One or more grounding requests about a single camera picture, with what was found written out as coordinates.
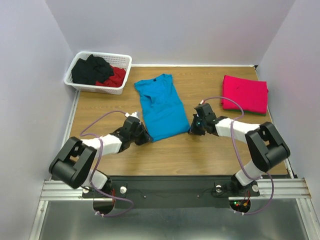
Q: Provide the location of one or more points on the blue t shirt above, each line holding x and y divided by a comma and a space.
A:
163, 112

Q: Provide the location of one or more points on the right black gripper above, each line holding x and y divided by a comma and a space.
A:
196, 126

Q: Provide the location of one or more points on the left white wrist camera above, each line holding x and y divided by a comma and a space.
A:
135, 114

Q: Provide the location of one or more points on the black t shirt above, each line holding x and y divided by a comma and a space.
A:
93, 69

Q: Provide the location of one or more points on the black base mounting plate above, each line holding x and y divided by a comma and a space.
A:
189, 191

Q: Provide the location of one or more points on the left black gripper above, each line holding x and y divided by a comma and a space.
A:
146, 137

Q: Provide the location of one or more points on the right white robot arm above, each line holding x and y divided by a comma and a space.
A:
266, 146

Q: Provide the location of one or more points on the dark red t shirt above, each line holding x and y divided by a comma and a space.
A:
114, 81

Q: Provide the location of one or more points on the white plastic laundry basket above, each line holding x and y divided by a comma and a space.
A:
121, 61

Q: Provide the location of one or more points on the aluminium extrusion frame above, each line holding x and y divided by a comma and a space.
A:
55, 190

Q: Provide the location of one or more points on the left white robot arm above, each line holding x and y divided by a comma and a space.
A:
73, 163

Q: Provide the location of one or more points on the folded pink t shirt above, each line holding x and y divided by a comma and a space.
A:
250, 95

